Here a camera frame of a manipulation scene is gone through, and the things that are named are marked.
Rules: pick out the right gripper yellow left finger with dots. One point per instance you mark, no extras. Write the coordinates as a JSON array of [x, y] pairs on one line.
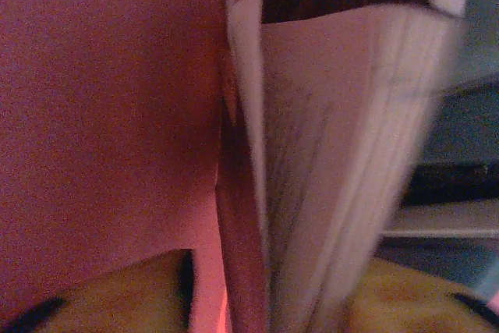
[[117, 290]]

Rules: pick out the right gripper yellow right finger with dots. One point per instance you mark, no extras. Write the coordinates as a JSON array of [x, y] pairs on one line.
[[409, 302]]

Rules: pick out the dark blue book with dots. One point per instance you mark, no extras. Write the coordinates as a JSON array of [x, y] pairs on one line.
[[331, 134]]

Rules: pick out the pink backpack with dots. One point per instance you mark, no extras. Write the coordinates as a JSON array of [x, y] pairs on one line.
[[97, 95]]

